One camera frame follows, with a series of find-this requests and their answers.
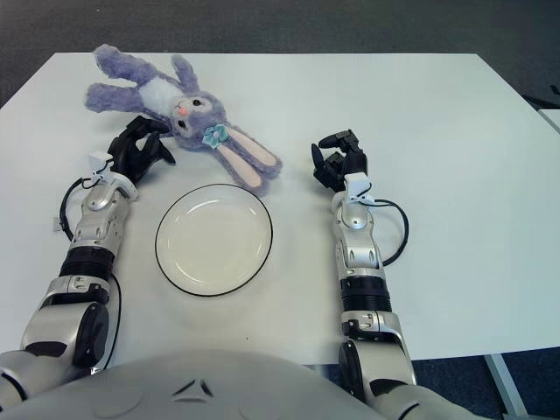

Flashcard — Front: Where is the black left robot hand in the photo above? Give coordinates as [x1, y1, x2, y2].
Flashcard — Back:
[107, 115, 177, 187]

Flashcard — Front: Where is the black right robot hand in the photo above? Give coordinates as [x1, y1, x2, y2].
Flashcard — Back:
[310, 129, 369, 193]

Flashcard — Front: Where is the purple plush bunny doll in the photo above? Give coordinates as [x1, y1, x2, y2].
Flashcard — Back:
[84, 43, 284, 198]

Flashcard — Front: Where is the white plate with black rim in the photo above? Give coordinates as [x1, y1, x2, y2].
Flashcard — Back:
[154, 183, 275, 300]

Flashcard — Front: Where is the white side table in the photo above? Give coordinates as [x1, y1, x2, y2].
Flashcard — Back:
[536, 108, 560, 135]

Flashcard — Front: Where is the grey robot torso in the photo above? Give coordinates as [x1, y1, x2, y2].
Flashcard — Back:
[0, 347, 386, 420]

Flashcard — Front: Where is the white metal table leg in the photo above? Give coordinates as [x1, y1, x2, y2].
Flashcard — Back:
[483, 352, 533, 420]

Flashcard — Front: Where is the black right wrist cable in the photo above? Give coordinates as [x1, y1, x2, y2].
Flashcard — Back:
[369, 199, 410, 266]

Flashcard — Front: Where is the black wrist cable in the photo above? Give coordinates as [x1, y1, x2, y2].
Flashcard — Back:
[369, 199, 410, 266]
[59, 177, 95, 242]

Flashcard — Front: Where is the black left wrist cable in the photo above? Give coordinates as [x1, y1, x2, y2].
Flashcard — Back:
[59, 177, 95, 242]

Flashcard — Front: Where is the black left elbow cable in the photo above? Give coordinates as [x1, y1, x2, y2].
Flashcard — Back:
[89, 279, 123, 373]

